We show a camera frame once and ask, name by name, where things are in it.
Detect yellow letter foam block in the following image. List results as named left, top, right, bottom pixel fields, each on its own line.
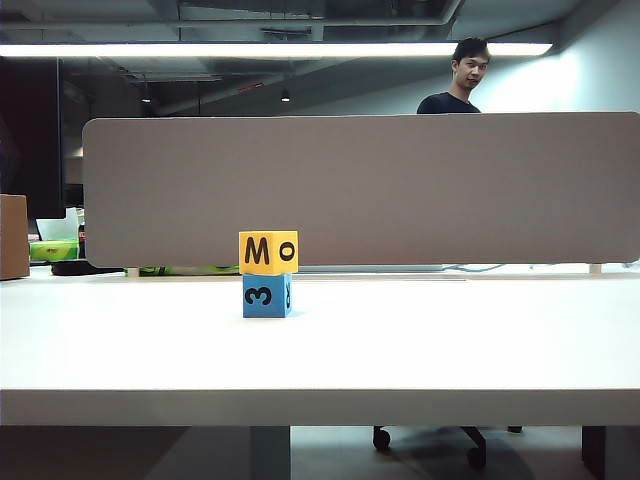
left=238, top=229, right=300, bottom=276

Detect blue number foam block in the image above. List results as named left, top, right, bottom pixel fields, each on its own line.
left=242, top=272, right=294, bottom=320

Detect desk divider panel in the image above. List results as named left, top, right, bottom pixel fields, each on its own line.
left=82, top=110, right=640, bottom=269

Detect green strip packaging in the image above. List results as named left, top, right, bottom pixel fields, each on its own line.
left=138, top=263, right=242, bottom=277

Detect man in dark shirt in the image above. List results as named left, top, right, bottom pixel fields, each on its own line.
left=415, top=36, right=492, bottom=116

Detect grey table leg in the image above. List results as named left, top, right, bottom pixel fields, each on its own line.
left=580, top=424, right=608, bottom=480
left=249, top=424, right=293, bottom=480

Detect long ceiling strip light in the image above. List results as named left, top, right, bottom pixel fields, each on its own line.
left=0, top=40, right=555, bottom=58

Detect black flat object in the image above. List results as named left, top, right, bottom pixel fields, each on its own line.
left=50, top=259, right=127, bottom=277

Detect black office chair base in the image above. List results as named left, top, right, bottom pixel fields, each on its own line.
left=371, top=424, right=525, bottom=470

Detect white paper bag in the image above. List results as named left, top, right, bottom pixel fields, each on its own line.
left=35, top=206, right=87, bottom=242

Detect green box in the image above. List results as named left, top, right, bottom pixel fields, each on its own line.
left=29, top=238, right=82, bottom=262

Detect brown cardboard box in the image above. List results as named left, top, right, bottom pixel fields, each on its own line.
left=0, top=192, right=32, bottom=281

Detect dark monitor screen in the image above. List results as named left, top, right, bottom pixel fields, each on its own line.
left=0, top=53, right=67, bottom=220

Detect table cable slot cover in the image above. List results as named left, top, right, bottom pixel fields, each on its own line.
left=294, top=272, right=469, bottom=283

